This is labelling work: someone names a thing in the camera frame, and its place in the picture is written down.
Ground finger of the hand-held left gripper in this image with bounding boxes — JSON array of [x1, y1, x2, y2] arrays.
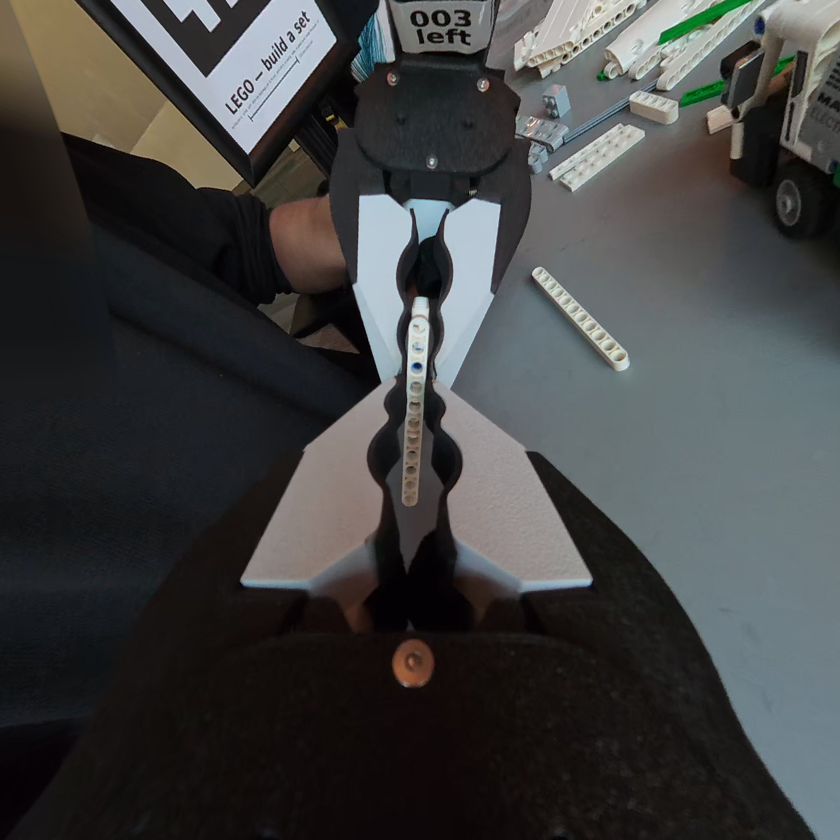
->
[[352, 194, 421, 384], [433, 197, 500, 389]]

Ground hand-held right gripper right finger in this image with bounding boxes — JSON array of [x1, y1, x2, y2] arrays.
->
[[420, 379, 595, 608]]

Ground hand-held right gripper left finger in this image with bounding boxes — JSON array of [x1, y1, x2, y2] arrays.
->
[[240, 379, 411, 634]]

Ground white lego beam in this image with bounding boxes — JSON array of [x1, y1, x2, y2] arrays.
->
[[400, 341, 437, 508], [532, 266, 631, 372]]

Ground person's left forearm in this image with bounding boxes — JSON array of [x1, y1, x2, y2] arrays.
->
[[62, 131, 296, 309]]

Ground grey lego pieces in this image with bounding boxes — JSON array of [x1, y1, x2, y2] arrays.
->
[[515, 85, 569, 175]]

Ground white lego plate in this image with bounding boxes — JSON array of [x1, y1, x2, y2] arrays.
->
[[548, 122, 647, 193]]

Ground pile of white lego parts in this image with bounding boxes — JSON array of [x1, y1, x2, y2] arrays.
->
[[514, 0, 769, 83]]

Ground white lego brick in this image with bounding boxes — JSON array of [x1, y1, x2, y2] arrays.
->
[[629, 91, 680, 126]]

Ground white and green lego truck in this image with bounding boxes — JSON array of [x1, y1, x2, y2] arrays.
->
[[705, 0, 840, 238]]

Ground person's left hand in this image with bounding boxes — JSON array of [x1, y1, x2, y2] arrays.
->
[[271, 194, 350, 294]]

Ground black framed marker sign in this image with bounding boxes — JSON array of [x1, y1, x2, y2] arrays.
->
[[75, 0, 339, 191]]

